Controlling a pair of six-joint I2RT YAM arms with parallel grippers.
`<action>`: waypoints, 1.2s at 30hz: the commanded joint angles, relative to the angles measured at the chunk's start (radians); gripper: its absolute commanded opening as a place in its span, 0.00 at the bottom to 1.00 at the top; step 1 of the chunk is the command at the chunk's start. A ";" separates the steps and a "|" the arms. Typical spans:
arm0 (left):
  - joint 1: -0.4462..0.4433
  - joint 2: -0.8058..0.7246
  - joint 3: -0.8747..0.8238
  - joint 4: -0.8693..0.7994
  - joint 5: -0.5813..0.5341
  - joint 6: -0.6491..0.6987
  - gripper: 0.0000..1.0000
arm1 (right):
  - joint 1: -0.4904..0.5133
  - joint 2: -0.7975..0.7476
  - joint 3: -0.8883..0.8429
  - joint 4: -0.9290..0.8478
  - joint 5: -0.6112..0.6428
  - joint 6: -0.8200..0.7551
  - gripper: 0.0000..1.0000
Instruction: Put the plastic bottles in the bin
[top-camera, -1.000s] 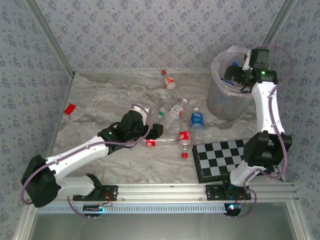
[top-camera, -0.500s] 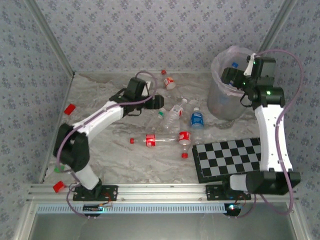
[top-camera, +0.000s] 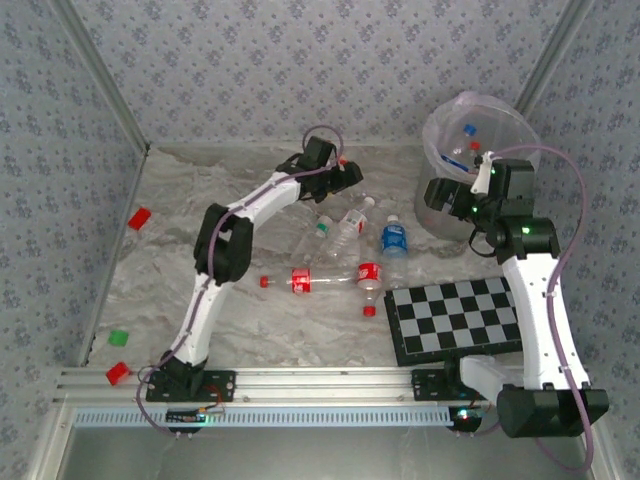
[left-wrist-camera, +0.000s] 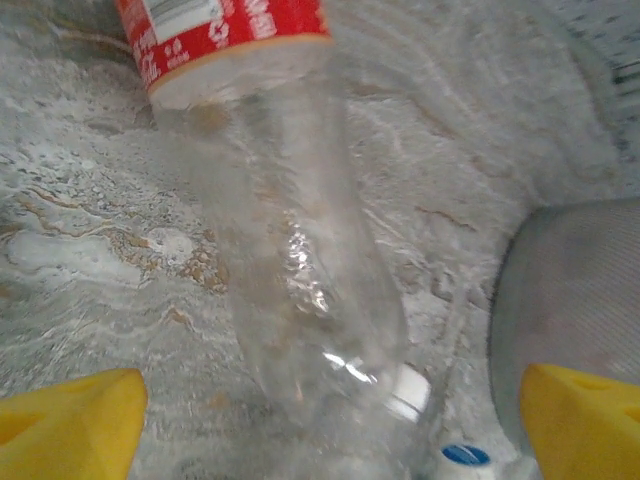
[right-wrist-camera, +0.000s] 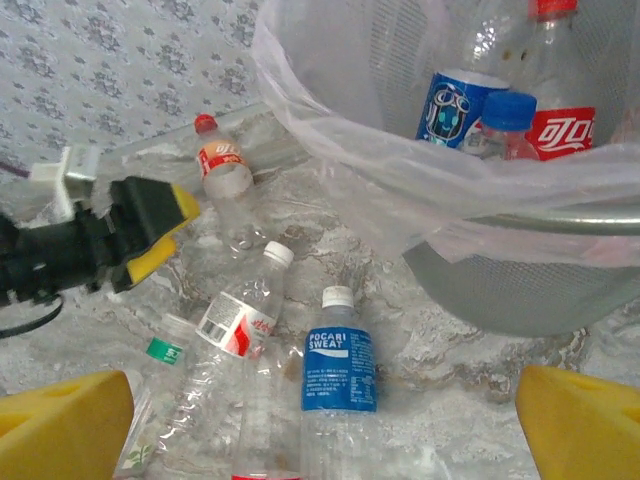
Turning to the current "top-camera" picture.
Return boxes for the clear bottle with green label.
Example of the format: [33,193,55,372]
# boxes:
[292,215,335,264]

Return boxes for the small blue label bottle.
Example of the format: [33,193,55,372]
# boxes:
[439,153,472,175]

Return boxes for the grey slotted cable duct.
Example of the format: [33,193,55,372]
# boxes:
[73,405,454,429]

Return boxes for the large blue label bottle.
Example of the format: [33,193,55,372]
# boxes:
[380,214,409,289]

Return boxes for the aluminium rail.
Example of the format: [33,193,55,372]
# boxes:
[53,367,501,404]

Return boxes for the short cola bottle red label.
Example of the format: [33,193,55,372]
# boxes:
[355,260,384,319]

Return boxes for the clear bottle with blue cap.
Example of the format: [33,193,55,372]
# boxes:
[449,123,477,156]

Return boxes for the grey metal corner post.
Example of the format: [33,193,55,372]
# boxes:
[52,0,151,154]
[514,0,596,114]

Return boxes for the black white checkerboard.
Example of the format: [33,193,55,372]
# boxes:
[383,276,524,368]

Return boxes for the clear plastic bin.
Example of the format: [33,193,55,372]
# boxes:
[413,91,544,244]

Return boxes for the long cola bottle red label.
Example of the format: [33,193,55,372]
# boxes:
[258,267,361,296]

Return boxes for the bottle with red white label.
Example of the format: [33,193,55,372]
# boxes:
[319,196,377,264]

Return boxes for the clear bottle large red cap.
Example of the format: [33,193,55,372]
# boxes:
[117,207,153,261]

